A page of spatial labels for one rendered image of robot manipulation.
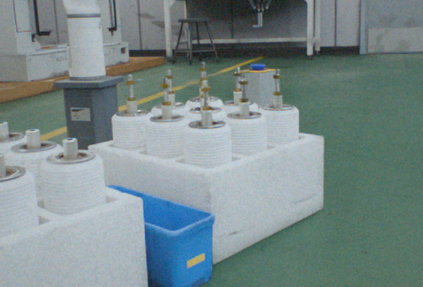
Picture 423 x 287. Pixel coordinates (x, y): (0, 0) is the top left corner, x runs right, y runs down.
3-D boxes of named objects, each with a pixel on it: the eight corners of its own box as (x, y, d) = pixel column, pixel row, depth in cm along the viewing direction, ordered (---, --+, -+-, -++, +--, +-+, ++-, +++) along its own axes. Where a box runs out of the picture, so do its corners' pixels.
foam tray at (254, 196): (93, 219, 128) (87, 145, 124) (206, 180, 155) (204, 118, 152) (213, 266, 102) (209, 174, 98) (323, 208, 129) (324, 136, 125)
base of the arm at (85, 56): (66, 81, 150) (60, 18, 146) (83, 77, 159) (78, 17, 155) (95, 81, 147) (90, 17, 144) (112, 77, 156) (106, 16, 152)
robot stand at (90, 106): (62, 186, 155) (52, 81, 148) (88, 171, 168) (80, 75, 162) (107, 189, 150) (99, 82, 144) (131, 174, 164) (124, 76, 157)
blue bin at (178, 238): (75, 253, 109) (69, 197, 107) (118, 236, 117) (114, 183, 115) (176, 301, 89) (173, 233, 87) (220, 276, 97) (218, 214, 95)
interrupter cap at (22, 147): (3, 150, 93) (2, 146, 93) (43, 142, 98) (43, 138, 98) (24, 156, 88) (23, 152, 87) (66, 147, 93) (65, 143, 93)
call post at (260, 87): (242, 180, 154) (239, 72, 147) (257, 174, 159) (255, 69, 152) (261, 184, 149) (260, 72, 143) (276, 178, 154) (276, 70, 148)
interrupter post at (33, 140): (24, 149, 93) (22, 131, 92) (37, 146, 94) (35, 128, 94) (31, 151, 91) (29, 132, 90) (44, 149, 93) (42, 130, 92)
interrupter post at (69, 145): (60, 160, 85) (58, 140, 84) (74, 157, 86) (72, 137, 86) (69, 162, 83) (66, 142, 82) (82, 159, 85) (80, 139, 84)
